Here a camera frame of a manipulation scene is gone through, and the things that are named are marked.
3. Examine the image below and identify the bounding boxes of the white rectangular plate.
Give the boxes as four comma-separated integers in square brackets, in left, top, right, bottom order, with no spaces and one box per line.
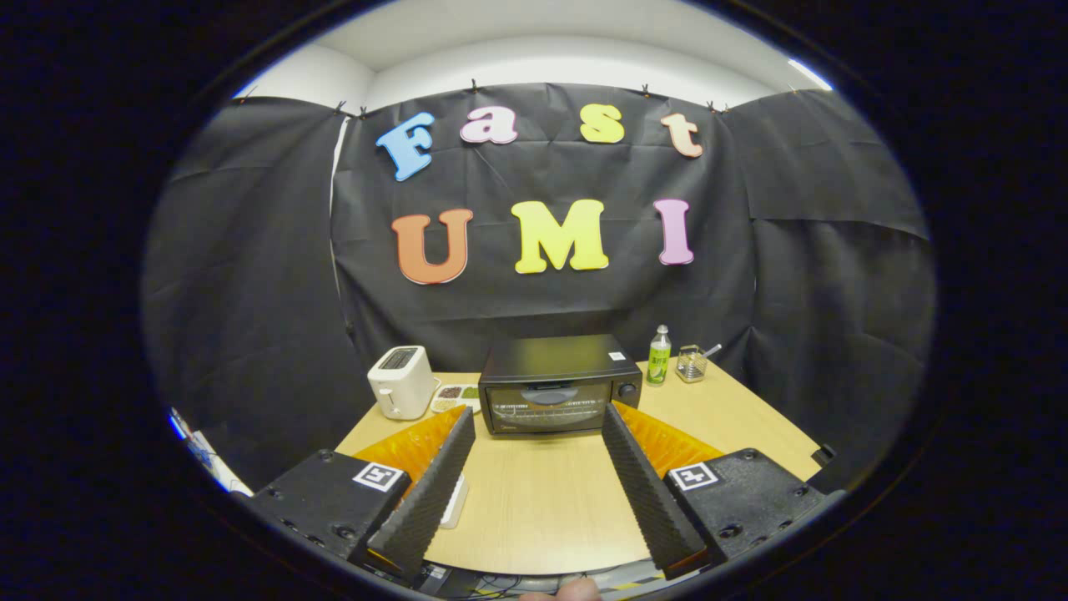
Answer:
[440,473,470,529]

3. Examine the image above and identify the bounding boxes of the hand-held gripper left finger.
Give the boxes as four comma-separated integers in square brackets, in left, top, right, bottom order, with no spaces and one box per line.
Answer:
[249,406,476,583]

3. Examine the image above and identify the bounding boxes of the white divided seasoning dish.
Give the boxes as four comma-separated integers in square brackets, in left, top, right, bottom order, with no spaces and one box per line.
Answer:
[430,383,482,416]

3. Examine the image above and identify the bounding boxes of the white pop-up toaster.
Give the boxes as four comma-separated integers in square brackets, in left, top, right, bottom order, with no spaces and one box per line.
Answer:
[367,346,436,421]

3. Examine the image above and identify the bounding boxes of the ceiling light panel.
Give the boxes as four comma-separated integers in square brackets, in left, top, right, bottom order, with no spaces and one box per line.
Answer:
[787,57,834,91]

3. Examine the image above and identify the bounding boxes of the green label bottle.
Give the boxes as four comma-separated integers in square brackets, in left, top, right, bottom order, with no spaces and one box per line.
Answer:
[646,325,673,386]

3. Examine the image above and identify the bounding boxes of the printed paper sheets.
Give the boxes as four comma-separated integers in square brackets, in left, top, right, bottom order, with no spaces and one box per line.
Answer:
[167,407,254,496]

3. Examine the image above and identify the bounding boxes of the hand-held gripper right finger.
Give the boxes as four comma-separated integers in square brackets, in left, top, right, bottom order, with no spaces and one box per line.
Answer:
[601,402,844,580]

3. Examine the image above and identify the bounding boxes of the black toaster oven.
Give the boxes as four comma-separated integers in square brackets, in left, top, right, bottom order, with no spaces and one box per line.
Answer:
[478,334,643,437]

